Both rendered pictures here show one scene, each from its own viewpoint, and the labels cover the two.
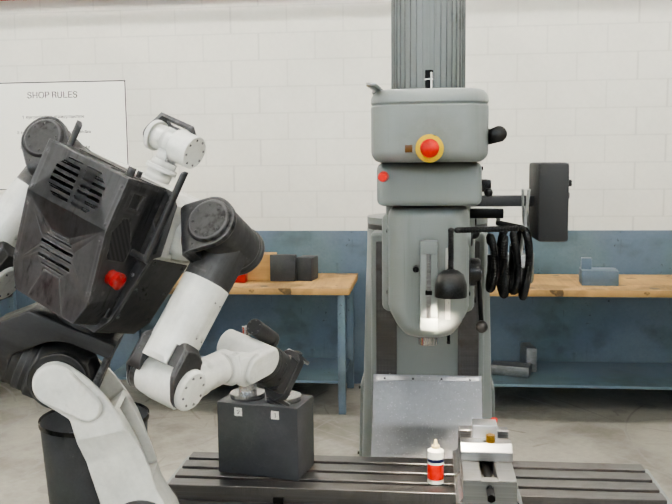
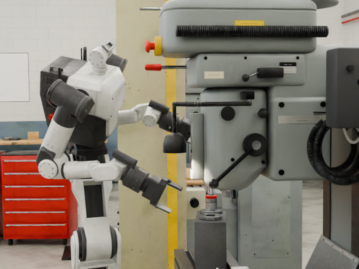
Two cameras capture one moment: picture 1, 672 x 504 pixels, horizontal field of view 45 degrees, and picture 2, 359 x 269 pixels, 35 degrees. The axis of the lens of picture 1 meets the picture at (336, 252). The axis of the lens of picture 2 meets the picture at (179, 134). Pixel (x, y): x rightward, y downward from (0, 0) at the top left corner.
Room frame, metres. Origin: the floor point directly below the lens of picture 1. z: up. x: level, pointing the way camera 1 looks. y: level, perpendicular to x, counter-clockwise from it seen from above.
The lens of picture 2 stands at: (1.41, -1.97, 1.60)
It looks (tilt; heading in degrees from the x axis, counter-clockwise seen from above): 4 degrees down; 77
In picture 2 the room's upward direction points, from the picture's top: 1 degrees counter-clockwise
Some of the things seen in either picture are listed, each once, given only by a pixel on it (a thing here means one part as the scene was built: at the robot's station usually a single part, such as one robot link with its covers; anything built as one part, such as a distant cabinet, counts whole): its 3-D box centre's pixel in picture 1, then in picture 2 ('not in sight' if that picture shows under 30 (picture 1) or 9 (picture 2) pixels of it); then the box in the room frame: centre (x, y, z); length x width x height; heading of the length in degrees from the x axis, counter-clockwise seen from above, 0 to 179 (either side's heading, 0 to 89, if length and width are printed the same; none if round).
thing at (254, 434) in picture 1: (266, 431); (211, 237); (2.04, 0.19, 1.04); 0.22 x 0.12 x 0.20; 72
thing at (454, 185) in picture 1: (428, 182); (243, 71); (2.03, -0.23, 1.68); 0.34 x 0.24 x 0.10; 174
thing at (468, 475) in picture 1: (484, 459); not in sight; (1.94, -0.36, 1.00); 0.35 x 0.15 x 0.11; 173
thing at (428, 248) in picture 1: (428, 285); (196, 145); (1.88, -0.22, 1.45); 0.04 x 0.04 x 0.21; 84
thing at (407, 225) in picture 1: (428, 268); (232, 137); (1.99, -0.23, 1.47); 0.21 x 0.19 x 0.32; 84
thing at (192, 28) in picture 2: (488, 136); (252, 31); (2.00, -0.38, 1.79); 0.45 x 0.04 x 0.04; 174
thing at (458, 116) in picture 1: (428, 129); (234, 30); (2.00, -0.23, 1.81); 0.47 x 0.26 x 0.16; 174
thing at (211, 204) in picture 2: (247, 382); (211, 204); (2.05, 0.23, 1.17); 0.05 x 0.05 x 0.05
